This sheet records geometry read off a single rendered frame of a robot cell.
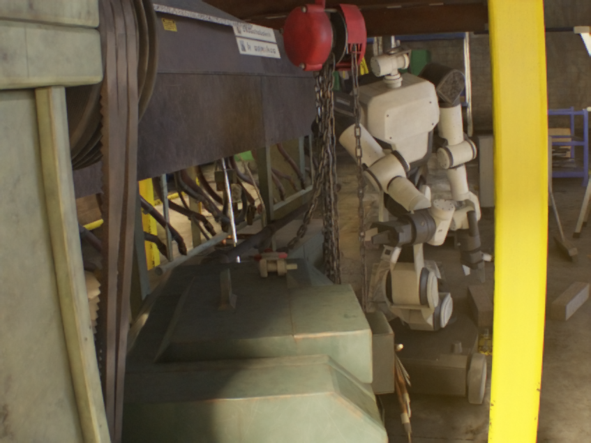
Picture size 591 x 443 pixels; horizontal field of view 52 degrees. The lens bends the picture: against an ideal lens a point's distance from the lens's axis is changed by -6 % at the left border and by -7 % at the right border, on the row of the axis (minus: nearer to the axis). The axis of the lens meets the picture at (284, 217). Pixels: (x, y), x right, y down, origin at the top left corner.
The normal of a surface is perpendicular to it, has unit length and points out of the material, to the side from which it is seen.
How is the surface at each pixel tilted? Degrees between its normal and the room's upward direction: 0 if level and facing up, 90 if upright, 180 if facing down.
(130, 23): 87
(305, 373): 0
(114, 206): 99
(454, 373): 90
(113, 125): 96
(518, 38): 90
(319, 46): 115
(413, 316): 63
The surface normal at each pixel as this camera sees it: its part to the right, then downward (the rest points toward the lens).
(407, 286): -0.39, 0.25
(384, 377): 0.03, 0.18
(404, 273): -0.36, 0.47
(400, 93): 0.12, -0.34
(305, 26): -0.86, 0.15
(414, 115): 0.36, 0.38
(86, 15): 0.95, 0.00
